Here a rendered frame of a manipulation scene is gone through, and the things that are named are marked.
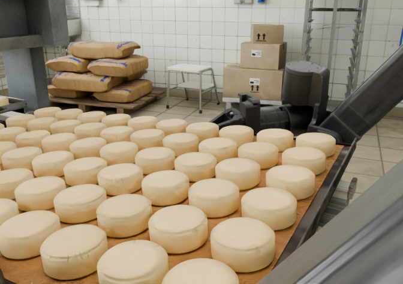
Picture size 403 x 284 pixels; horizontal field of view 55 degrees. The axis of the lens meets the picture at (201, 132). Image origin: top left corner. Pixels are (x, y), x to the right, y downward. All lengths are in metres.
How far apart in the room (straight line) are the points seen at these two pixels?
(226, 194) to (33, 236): 0.17
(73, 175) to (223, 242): 0.22
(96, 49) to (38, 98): 3.18
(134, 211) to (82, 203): 0.06
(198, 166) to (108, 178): 0.10
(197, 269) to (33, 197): 0.21
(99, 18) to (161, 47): 0.90
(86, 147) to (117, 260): 0.27
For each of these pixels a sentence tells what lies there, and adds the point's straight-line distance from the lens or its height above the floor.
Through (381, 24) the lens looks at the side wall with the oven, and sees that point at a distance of 4.26.
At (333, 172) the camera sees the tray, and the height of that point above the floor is 0.94.
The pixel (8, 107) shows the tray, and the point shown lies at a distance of 0.93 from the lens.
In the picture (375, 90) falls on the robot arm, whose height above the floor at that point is 1.00.
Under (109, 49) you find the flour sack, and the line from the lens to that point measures 4.21.
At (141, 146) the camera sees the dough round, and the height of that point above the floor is 0.93.
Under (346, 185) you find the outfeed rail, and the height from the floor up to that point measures 0.90.
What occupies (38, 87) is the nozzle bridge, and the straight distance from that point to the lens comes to 1.13.
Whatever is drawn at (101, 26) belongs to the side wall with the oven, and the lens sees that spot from 5.19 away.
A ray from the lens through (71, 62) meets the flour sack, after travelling 4.34.
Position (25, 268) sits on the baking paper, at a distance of 0.35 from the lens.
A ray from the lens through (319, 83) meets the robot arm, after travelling 0.64.
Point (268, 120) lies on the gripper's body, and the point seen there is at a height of 0.94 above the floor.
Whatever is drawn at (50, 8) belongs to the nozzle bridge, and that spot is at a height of 1.11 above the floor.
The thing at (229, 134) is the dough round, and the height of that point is 0.95.
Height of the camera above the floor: 1.13
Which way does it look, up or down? 19 degrees down
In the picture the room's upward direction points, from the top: straight up
